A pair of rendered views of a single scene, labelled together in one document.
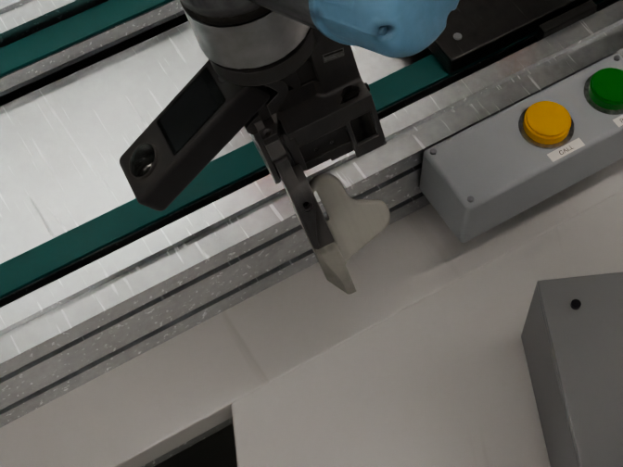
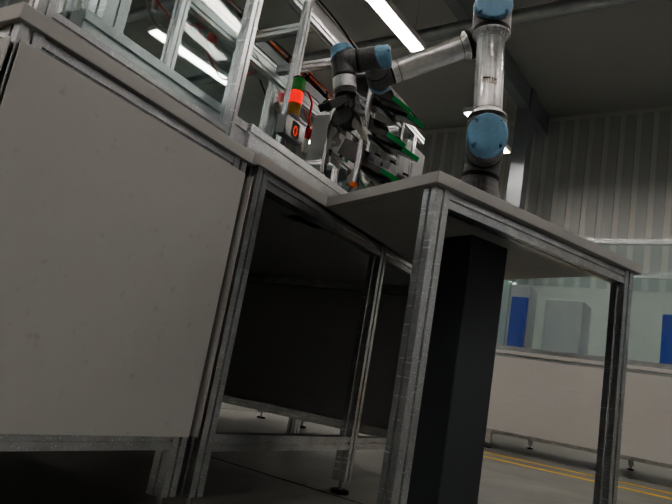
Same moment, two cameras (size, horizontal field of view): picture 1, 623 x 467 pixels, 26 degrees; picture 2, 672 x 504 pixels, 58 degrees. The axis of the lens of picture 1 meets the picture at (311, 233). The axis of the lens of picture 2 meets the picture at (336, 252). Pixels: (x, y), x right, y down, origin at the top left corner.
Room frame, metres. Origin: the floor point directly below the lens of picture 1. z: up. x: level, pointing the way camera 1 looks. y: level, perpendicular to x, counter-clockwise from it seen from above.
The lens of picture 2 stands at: (-1.09, 0.80, 0.35)
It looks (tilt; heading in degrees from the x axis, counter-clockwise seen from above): 12 degrees up; 333
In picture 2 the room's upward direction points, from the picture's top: 10 degrees clockwise
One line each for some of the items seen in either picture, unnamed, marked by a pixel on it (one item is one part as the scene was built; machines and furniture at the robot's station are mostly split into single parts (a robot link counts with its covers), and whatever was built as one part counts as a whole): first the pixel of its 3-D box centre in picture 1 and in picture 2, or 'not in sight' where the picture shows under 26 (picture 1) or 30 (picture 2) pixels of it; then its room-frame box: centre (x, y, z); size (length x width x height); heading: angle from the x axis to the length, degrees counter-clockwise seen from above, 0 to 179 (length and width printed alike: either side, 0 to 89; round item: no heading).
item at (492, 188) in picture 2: not in sight; (478, 191); (0.37, -0.40, 1.00); 0.15 x 0.15 x 0.10
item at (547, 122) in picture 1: (546, 125); not in sight; (0.68, -0.20, 0.96); 0.04 x 0.04 x 0.02
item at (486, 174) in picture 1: (540, 145); not in sight; (0.68, -0.20, 0.93); 0.21 x 0.07 x 0.06; 121
